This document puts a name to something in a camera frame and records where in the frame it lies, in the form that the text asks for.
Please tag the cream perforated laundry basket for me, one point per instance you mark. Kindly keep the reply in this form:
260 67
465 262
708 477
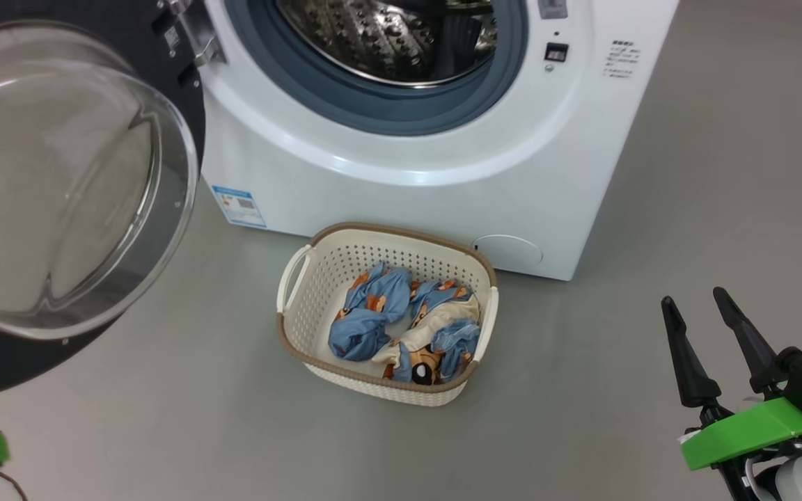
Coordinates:
317 306

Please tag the black round glass washer door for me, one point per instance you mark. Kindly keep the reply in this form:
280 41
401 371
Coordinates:
60 174

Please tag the white front-load washing machine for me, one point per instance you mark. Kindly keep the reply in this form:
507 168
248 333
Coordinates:
408 202

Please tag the cream and blue bear garment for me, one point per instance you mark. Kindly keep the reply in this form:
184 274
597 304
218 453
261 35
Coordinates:
443 334

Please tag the round white filter cover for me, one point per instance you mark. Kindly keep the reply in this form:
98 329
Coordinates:
509 254

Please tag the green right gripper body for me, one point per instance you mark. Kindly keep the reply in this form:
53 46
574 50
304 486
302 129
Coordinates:
756 431

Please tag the stainless steel washing machine drum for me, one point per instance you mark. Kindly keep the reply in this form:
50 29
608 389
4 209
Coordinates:
373 35

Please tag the blue bear-print garment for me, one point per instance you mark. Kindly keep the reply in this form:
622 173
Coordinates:
366 320

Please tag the small printed text label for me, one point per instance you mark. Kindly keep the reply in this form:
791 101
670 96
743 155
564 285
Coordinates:
619 59

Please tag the blue energy label sticker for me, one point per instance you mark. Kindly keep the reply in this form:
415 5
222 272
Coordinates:
239 207

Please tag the grey warning label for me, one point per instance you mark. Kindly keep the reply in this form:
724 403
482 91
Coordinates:
553 8

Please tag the black door lock socket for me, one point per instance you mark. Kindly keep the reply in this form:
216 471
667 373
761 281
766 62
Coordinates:
556 52

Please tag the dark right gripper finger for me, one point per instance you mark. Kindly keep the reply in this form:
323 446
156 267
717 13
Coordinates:
690 369
756 355

